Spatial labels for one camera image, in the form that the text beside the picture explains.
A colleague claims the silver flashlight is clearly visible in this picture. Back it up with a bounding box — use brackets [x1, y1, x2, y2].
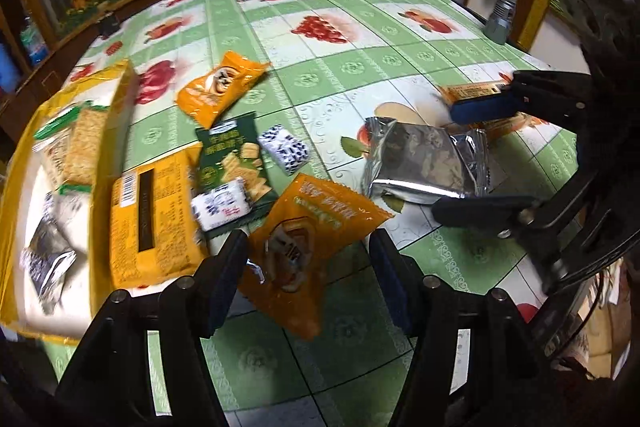
[482, 0, 526, 45]

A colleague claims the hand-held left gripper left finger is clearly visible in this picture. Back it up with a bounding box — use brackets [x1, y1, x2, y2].
[55, 229, 251, 427]

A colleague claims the fruit print green tablecloth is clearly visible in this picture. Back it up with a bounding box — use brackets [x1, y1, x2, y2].
[50, 0, 593, 415]

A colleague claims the blue thermos flask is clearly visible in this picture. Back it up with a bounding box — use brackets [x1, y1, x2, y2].
[0, 42, 23, 92]

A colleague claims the white tray with yellow rim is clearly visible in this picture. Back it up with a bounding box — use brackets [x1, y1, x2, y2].
[0, 59, 141, 340]

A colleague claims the black jar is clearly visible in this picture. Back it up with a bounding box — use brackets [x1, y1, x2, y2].
[97, 13, 121, 38]

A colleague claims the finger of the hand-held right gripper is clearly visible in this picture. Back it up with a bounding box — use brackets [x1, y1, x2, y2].
[449, 71, 593, 128]
[431, 194, 568, 280]

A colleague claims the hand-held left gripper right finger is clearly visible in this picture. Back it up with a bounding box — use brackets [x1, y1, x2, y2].
[369, 228, 551, 427]

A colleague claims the orange snack box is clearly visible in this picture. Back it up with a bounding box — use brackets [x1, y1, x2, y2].
[440, 82, 541, 140]

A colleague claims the white and blue candy packet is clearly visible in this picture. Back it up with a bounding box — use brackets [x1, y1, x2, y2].
[42, 184, 93, 253]
[21, 219, 78, 315]
[257, 124, 312, 178]
[190, 178, 252, 232]

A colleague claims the large orange snack packet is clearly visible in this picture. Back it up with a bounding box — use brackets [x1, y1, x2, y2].
[109, 146, 211, 290]

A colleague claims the silver foil snack packet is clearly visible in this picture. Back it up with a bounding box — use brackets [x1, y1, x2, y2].
[362, 117, 493, 205]

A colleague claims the clear plastic water bottle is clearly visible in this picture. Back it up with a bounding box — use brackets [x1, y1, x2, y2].
[20, 18, 48, 66]

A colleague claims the green cracker packet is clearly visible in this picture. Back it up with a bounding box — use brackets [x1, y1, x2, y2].
[194, 112, 278, 238]

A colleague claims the small orange snack packet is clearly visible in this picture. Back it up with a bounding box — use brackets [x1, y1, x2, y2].
[237, 173, 396, 340]
[174, 51, 272, 130]

